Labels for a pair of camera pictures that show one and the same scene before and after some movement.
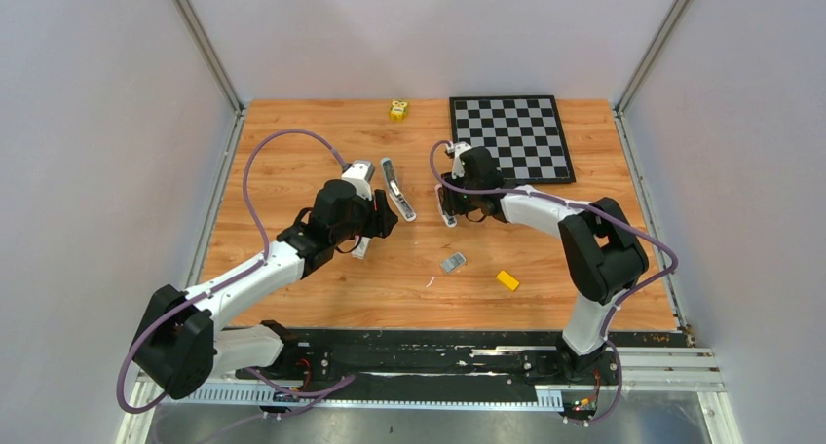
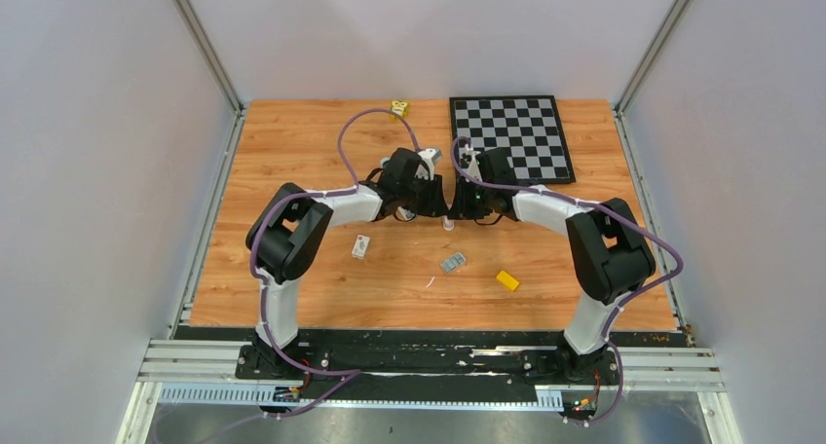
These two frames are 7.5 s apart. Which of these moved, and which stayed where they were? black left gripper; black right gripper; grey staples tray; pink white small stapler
Moved: black left gripper
Stayed: black right gripper; pink white small stapler; grey staples tray
